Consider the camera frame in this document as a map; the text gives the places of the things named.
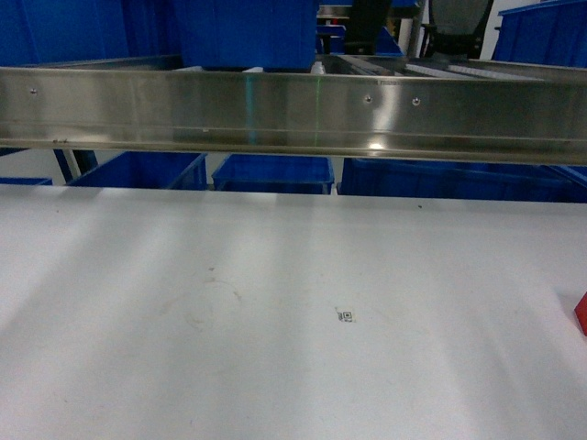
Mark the blue bin lower middle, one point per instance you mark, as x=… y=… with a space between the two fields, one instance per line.
x=274 y=174

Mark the black office chair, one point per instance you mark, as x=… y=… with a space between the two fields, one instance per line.
x=455 y=28

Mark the blue bin lower right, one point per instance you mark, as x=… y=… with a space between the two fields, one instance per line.
x=458 y=180

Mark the large blue bin upper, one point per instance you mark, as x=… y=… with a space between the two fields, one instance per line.
x=245 y=34

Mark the blue bin upper right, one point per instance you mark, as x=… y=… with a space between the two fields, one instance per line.
x=548 y=33

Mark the stainless steel shelf rail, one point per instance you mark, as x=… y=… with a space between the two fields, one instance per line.
x=413 y=118

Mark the small QR code sticker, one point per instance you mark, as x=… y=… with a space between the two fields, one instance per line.
x=346 y=315

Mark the blue bin lower left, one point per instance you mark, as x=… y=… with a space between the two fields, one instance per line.
x=148 y=170

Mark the blue bin far left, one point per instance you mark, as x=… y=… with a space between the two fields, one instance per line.
x=36 y=32

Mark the red magnetic block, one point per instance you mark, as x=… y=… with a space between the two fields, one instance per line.
x=580 y=311

